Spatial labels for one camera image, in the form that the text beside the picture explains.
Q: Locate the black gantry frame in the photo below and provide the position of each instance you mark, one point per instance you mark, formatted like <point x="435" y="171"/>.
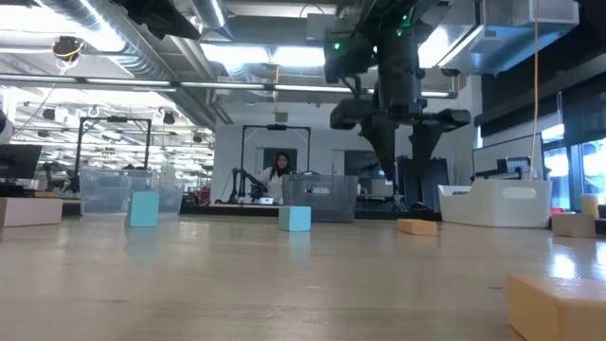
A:
<point x="79" y="156"/>
<point x="255" y="126"/>

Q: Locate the black monitor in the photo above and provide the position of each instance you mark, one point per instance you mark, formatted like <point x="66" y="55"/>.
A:
<point x="19" y="161"/>

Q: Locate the black background robot arm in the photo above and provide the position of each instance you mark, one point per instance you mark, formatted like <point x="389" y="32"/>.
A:
<point x="59" y="177"/>
<point x="244" y="182"/>

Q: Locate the dark cabinet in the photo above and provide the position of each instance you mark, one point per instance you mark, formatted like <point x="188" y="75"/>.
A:
<point x="438" y="187"/>

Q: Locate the rectangular metal duct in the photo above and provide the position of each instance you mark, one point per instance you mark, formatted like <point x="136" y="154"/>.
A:
<point x="497" y="42"/>

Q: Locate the teal block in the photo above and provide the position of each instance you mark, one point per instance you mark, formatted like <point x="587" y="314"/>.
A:
<point x="294" y="219"/>
<point x="142" y="208"/>

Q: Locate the yellow cup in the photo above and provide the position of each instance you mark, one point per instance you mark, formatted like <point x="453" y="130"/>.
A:
<point x="590" y="206"/>

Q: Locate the pale pink block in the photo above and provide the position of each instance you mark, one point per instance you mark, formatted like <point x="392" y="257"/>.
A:
<point x="28" y="211"/>
<point x="573" y="225"/>

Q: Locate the grey hanging box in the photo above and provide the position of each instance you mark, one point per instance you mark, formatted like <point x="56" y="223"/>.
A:
<point x="280" y="117"/>

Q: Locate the black table frame rail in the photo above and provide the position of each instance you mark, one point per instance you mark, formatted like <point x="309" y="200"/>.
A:
<point x="237" y="214"/>

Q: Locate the orange block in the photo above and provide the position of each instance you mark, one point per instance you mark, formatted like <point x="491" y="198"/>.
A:
<point x="554" y="308"/>
<point x="416" y="227"/>

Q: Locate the silver spiral duct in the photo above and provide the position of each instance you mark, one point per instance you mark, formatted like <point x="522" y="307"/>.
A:
<point x="137" y="47"/>

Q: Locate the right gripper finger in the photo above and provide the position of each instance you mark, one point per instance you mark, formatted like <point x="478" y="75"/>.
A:
<point x="384" y="142"/>
<point x="423" y="142"/>

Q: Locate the clear plastic bin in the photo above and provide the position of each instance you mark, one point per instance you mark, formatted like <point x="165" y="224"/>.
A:
<point x="104" y="189"/>

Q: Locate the long ceiling light strip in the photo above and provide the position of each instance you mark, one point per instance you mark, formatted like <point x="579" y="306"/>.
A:
<point x="222" y="85"/>

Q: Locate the white plastic bin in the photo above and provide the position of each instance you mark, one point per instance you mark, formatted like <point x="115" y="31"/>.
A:
<point x="497" y="208"/>

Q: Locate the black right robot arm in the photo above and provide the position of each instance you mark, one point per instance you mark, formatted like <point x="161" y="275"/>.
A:
<point x="400" y="47"/>

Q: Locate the grey translucent bin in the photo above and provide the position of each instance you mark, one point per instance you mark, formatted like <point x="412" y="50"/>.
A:
<point x="331" y="194"/>

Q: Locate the person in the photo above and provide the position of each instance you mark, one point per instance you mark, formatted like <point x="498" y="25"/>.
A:
<point x="274" y="182"/>

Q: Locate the black desk device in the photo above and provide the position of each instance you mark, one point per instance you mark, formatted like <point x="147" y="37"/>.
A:
<point x="513" y="166"/>

